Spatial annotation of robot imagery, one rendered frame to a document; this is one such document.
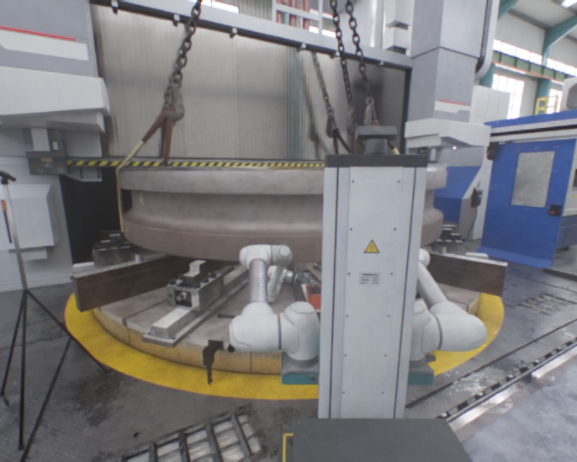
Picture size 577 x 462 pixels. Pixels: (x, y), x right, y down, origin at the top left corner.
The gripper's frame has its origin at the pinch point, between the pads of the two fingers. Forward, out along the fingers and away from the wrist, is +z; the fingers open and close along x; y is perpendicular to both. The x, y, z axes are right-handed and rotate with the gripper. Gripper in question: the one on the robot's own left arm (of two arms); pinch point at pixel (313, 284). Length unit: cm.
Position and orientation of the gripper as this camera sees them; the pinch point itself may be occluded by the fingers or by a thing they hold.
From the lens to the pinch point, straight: 233.2
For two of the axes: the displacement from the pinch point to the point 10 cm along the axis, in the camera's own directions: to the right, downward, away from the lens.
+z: 9.3, 2.6, -2.5
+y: -2.2, 9.6, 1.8
